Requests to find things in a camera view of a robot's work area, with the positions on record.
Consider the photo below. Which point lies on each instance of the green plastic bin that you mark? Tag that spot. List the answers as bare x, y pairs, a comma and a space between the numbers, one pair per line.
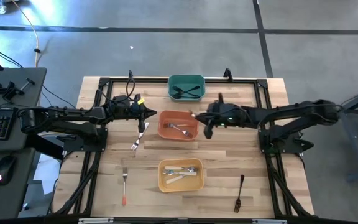
186, 79

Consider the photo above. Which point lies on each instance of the black computer mouse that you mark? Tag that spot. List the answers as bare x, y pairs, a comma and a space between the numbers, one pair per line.
6, 169

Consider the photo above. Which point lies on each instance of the black aluminium table frame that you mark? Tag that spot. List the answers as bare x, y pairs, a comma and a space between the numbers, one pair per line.
244, 81

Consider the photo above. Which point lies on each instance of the yellow tag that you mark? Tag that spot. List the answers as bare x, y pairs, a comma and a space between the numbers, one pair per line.
140, 101

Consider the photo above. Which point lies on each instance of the black table clamp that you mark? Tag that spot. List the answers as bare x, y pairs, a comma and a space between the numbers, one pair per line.
227, 74
130, 75

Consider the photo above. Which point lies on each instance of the silver metal bracket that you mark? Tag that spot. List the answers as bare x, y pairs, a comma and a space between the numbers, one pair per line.
269, 221
95, 220

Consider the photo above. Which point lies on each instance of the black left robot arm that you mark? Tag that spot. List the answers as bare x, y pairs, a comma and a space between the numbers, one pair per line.
73, 113

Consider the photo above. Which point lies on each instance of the white paper sheet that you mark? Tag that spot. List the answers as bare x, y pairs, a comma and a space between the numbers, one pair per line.
47, 177

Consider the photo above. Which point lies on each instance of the grey side desk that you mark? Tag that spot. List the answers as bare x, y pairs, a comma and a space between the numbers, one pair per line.
26, 77

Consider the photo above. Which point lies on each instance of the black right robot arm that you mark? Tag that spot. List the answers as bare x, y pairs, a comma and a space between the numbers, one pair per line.
291, 113

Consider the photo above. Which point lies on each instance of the orange plastic bin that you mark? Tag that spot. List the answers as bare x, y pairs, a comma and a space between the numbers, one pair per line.
179, 118

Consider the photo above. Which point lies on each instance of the yellow plastic bin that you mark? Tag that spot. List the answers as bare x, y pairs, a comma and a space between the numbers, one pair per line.
180, 186

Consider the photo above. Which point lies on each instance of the dark grey metal cart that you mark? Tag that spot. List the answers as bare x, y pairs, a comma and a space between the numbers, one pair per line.
351, 140

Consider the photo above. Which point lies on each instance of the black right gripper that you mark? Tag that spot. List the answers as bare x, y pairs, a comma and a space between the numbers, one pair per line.
228, 115

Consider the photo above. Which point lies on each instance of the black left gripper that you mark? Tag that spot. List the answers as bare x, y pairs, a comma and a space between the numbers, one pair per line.
126, 109

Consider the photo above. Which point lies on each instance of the black desk clamp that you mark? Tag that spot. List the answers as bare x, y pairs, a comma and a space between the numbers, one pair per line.
11, 91

